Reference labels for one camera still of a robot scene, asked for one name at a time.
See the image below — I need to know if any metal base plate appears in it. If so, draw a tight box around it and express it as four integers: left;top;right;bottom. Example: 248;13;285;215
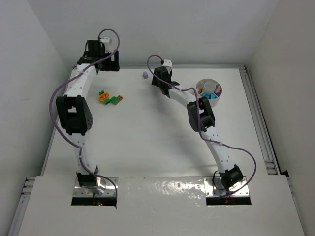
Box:
204;176;251;197
72;177;118;198

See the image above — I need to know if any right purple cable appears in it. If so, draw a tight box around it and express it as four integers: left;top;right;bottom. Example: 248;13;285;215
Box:
147;54;258;199

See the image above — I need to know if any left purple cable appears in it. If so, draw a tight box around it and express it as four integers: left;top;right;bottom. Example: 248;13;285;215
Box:
48;29;121;205

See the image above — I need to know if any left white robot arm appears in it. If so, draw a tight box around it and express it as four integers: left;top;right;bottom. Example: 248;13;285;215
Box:
52;37;120;191

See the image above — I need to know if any green lego brick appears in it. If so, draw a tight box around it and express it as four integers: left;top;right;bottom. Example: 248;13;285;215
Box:
104;96;120;105

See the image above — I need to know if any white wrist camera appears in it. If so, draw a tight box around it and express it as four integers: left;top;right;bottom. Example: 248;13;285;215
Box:
99;37;112;48
161;59;173;67

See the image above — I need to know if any purple cable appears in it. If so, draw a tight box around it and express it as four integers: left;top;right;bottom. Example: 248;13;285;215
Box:
48;29;121;205
147;54;258;199

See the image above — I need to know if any orange round lego piece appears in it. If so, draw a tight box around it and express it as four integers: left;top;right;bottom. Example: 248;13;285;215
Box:
99;92;110;104

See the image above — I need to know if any small lavender lego brick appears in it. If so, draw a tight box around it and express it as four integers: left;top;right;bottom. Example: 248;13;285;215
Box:
142;71;149;79

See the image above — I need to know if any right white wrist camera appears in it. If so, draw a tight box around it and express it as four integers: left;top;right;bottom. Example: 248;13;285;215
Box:
161;59;173;67

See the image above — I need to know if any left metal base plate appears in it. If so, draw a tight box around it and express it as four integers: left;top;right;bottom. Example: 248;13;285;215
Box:
72;177;118;198

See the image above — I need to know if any purple lego plate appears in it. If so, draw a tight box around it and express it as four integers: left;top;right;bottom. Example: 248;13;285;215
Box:
214;84;222;97

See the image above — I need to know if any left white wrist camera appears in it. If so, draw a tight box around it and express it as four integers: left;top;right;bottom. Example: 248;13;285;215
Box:
99;37;112;48

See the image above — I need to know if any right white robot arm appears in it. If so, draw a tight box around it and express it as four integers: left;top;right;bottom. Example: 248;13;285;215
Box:
149;66;244;195

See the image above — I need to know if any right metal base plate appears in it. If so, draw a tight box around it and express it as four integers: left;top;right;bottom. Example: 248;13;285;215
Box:
204;176;251;197

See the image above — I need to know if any white round divided container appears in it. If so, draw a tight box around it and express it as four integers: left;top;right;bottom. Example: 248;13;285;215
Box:
195;78;222;107

